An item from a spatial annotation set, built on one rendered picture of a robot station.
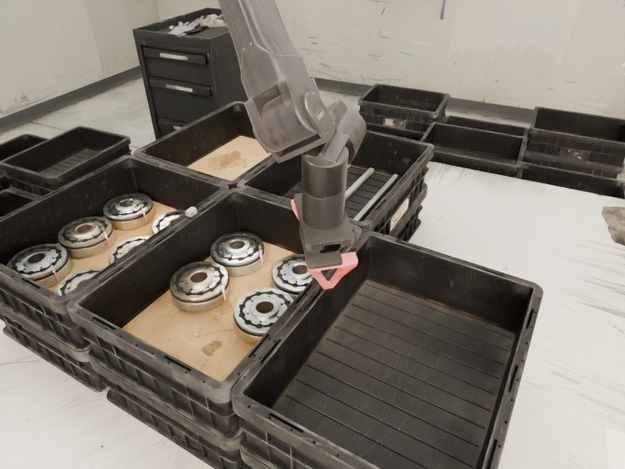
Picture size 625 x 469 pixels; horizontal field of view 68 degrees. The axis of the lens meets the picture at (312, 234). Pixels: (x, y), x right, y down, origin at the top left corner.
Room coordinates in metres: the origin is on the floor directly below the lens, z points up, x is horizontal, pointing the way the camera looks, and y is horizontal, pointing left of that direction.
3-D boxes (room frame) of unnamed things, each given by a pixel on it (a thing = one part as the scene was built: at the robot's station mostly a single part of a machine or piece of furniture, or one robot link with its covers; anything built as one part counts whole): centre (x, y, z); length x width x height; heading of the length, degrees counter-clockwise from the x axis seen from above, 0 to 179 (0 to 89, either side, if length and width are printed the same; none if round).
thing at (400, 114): (2.30, -0.46, 0.37); 0.40 x 0.30 x 0.45; 65
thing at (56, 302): (0.73, 0.39, 0.92); 0.40 x 0.30 x 0.02; 150
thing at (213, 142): (1.08, 0.19, 0.87); 0.40 x 0.30 x 0.11; 150
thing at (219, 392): (0.58, 0.13, 0.92); 0.40 x 0.30 x 0.02; 150
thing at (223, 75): (2.54, 0.53, 0.45); 0.60 x 0.45 x 0.90; 155
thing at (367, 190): (0.93, -0.07, 0.87); 0.40 x 0.30 x 0.11; 150
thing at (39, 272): (0.67, 0.51, 0.86); 0.10 x 0.10 x 0.01
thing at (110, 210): (0.87, 0.41, 0.86); 0.10 x 0.10 x 0.01
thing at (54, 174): (1.70, 0.98, 0.37); 0.40 x 0.30 x 0.45; 155
